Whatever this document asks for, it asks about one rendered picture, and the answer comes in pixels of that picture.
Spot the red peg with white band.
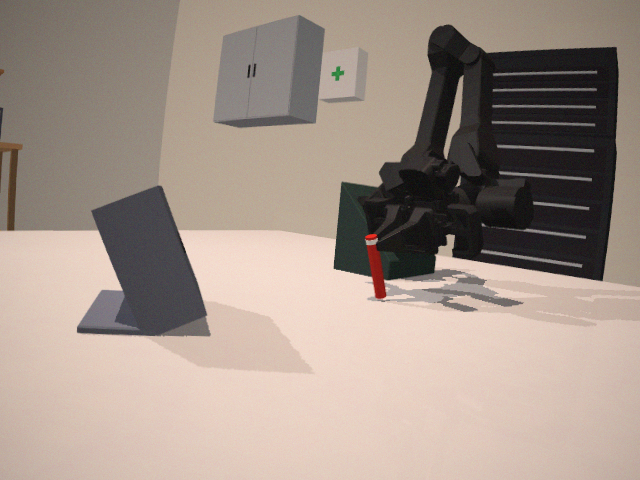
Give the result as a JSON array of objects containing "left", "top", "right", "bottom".
[{"left": 365, "top": 234, "right": 386, "bottom": 299}]

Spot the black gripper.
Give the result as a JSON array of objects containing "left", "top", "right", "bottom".
[{"left": 364, "top": 193, "right": 484, "bottom": 259}]

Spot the dark grey sloped panel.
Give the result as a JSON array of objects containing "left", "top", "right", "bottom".
[{"left": 77, "top": 186, "right": 207, "bottom": 336}]

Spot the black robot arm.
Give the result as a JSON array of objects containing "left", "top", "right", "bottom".
[{"left": 357, "top": 24, "right": 534, "bottom": 230}]

